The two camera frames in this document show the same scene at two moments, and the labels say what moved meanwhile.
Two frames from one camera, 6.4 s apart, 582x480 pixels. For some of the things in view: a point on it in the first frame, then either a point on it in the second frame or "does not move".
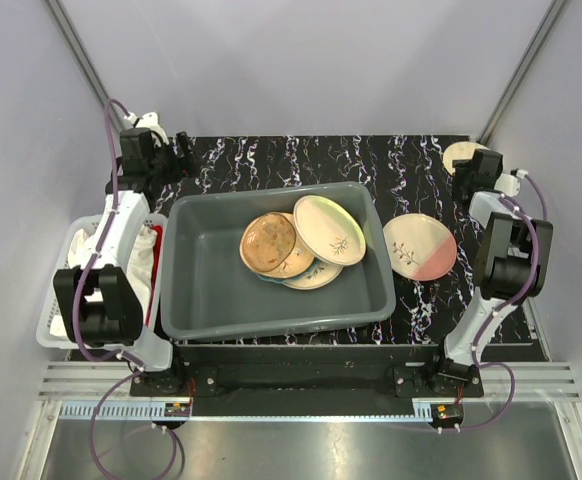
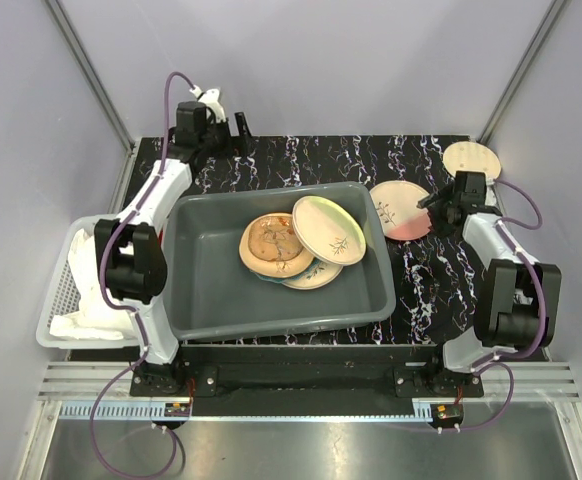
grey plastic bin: [208, 291] does not move
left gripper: [186, 166] → [238, 147]
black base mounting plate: [309, 379] does not move
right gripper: [461, 166] → [440, 226]
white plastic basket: [44, 336] does not move
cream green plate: [328, 230] does not move
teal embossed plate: [272, 279] does not move
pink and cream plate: [420, 247] → [396, 203]
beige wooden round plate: [459, 150] does not move
